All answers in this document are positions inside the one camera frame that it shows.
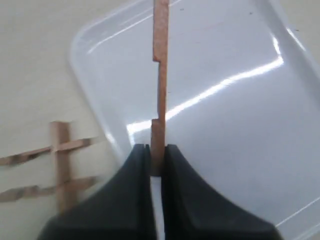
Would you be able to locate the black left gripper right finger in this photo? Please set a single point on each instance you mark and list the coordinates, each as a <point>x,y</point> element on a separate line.
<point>193,210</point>

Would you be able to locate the white rectangular plastic tray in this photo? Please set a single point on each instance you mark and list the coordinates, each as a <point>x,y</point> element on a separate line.
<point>243,100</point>

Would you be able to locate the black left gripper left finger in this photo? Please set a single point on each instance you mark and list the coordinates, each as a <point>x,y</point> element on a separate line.
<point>121,210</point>

